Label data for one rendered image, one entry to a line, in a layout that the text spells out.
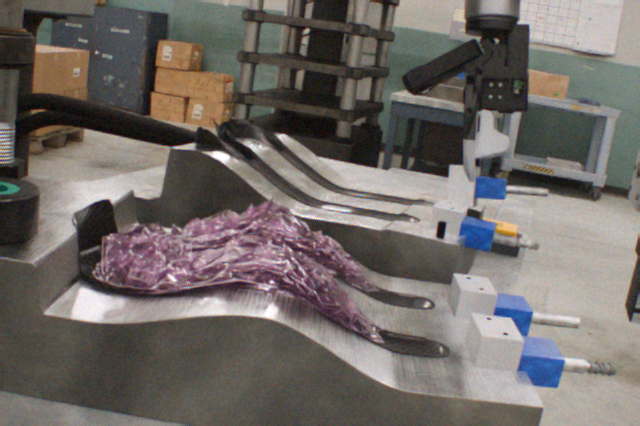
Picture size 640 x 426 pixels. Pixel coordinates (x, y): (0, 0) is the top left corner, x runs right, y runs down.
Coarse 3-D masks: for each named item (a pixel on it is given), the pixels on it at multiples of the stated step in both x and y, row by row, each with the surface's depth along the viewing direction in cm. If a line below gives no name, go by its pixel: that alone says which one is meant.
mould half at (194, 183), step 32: (192, 160) 88; (224, 160) 88; (288, 160) 101; (320, 160) 110; (160, 192) 95; (192, 192) 89; (224, 192) 88; (256, 192) 86; (320, 192) 97; (384, 192) 104; (416, 192) 106; (160, 224) 91; (320, 224) 84; (352, 224) 83; (384, 224) 85; (416, 224) 86; (384, 256) 83; (416, 256) 81; (448, 256) 80
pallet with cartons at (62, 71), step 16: (48, 48) 534; (64, 48) 563; (48, 64) 496; (64, 64) 522; (80, 64) 550; (48, 80) 501; (64, 80) 527; (80, 80) 556; (80, 96) 559; (32, 112) 496; (48, 128) 516; (64, 128) 541; (80, 128) 569; (32, 144) 501; (48, 144) 535; (64, 144) 546
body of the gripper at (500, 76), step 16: (480, 32) 94; (496, 32) 92; (512, 32) 91; (528, 32) 91; (496, 48) 92; (512, 48) 91; (528, 48) 91; (480, 64) 93; (496, 64) 93; (512, 64) 92; (464, 80) 92; (480, 80) 91; (496, 80) 92; (512, 80) 96; (464, 96) 92; (480, 96) 91; (496, 96) 92; (512, 96) 91; (512, 112) 96
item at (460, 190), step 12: (456, 168) 94; (456, 180) 94; (480, 180) 93; (492, 180) 93; (504, 180) 92; (456, 192) 94; (468, 192) 94; (480, 192) 93; (492, 192) 93; (504, 192) 92; (516, 192) 94; (528, 192) 93; (540, 192) 92; (468, 204) 94
